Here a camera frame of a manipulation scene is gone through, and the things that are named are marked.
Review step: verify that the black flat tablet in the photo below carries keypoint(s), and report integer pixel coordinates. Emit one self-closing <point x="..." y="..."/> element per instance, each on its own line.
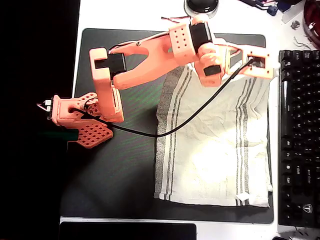
<point x="125" y="231"/>

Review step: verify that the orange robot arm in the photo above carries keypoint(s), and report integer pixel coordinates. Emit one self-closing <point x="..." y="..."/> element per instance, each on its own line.
<point x="150" y="62"/>

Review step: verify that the red round container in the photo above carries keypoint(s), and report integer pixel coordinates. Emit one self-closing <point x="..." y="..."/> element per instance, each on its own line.
<point x="312" y="22"/>

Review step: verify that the small grey metal part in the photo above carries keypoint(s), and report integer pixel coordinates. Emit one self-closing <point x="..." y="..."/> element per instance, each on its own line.
<point x="295" y="25"/>

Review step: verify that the black computer mouse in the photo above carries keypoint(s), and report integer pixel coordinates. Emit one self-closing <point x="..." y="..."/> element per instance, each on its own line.
<point x="281" y="238"/>

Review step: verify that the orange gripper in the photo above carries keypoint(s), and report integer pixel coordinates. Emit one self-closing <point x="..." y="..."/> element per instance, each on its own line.
<point x="226" y="61"/>

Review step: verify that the black desk mat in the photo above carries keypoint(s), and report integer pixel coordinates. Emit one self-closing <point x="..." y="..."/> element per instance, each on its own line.
<point x="120" y="175"/>

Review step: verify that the round grey bowl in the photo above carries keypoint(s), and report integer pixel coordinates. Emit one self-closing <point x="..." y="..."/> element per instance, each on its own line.
<point x="201" y="6"/>

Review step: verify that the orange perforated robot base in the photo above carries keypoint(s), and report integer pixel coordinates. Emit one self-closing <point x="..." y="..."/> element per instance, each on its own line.
<point x="92" y="135"/>

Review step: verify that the white striped towel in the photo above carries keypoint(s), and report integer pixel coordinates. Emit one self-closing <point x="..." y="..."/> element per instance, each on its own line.
<point x="207" y="150"/>

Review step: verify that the orange camera mount frame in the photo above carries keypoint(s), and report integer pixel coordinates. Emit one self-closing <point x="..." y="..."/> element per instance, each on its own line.
<point x="260" y="74"/>

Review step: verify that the black keyboard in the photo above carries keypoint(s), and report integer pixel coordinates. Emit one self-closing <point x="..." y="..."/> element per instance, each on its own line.
<point x="300" y="140"/>

